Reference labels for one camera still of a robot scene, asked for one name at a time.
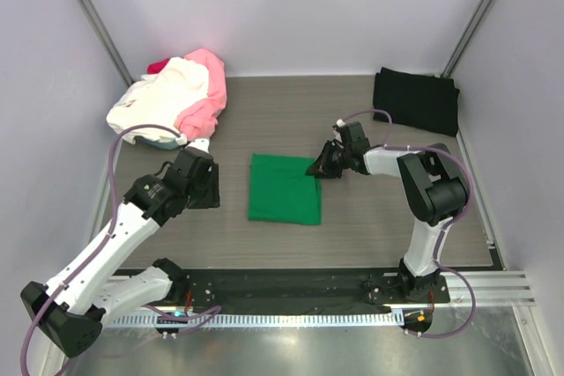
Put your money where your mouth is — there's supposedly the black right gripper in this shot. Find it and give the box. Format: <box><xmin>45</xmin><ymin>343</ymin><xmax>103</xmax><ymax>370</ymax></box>
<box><xmin>308</xmin><ymin>140</ymin><xmax>353</xmax><ymax>179</ymax></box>

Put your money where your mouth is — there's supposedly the light blue t-shirt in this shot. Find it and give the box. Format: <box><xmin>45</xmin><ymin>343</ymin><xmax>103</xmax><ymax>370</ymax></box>
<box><xmin>134</xmin><ymin>136</ymin><xmax>186</xmax><ymax>151</ymax></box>

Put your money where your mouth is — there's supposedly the green t-shirt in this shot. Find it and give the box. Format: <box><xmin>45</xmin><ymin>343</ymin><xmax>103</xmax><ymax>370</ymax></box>
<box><xmin>248</xmin><ymin>153</ymin><xmax>323</xmax><ymax>225</ymax></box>

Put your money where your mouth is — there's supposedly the folded black t-shirt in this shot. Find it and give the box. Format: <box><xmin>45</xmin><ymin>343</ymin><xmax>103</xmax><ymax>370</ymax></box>
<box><xmin>373</xmin><ymin>68</ymin><xmax>460</xmax><ymax>137</ymax></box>

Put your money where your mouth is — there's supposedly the aluminium frame post right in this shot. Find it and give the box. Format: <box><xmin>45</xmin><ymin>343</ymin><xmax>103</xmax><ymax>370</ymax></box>
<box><xmin>441</xmin><ymin>0</ymin><xmax>496</xmax><ymax>78</ymax></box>

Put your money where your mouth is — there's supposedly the aluminium frame post left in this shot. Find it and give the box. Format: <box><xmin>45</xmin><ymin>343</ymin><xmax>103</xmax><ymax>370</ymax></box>
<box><xmin>76</xmin><ymin>0</ymin><xmax>133</xmax><ymax>85</ymax></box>

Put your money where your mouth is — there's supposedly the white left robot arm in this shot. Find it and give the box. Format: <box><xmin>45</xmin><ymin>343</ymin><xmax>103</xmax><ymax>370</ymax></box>
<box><xmin>20</xmin><ymin>138</ymin><xmax>219</xmax><ymax>358</ymax></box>

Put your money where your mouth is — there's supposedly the white t-shirt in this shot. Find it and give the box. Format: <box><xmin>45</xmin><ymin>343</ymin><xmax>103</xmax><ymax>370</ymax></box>
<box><xmin>107</xmin><ymin>57</ymin><xmax>209</xmax><ymax>144</ymax></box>

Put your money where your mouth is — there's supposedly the aluminium frame post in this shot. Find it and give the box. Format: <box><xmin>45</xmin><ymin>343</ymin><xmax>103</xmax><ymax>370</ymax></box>
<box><xmin>441</xmin><ymin>0</ymin><xmax>496</xmax><ymax>78</ymax></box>
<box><xmin>76</xmin><ymin>0</ymin><xmax>133</xmax><ymax>85</ymax></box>

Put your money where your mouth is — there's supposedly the red t-shirt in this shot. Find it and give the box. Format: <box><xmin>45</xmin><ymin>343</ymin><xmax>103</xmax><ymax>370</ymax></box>
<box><xmin>146</xmin><ymin>58</ymin><xmax>170</xmax><ymax>75</ymax></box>

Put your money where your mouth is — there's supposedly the aluminium rail right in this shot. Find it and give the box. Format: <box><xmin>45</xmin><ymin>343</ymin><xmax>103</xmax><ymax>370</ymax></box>
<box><xmin>445</xmin><ymin>270</ymin><xmax>536</xmax><ymax>307</ymax></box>

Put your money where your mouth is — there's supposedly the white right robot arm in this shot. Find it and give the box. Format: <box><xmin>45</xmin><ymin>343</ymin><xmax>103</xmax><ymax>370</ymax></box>
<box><xmin>305</xmin><ymin>121</ymin><xmax>471</xmax><ymax>302</ymax></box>

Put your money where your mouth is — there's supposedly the slotted cable duct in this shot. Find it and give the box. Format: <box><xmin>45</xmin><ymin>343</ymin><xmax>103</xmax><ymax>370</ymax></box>
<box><xmin>108</xmin><ymin>309</ymin><xmax>404</xmax><ymax>330</ymax></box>

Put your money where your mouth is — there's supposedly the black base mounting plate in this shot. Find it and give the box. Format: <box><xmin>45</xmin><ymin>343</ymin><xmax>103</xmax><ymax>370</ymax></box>
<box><xmin>184</xmin><ymin>268</ymin><xmax>450</xmax><ymax>306</ymax></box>

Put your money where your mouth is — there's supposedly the pink t-shirt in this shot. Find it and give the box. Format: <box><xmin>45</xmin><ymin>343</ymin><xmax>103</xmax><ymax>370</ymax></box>
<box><xmin>174</xmin><ymin>48</ymin><xmax>227</xmax><ymax>141</ymax></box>

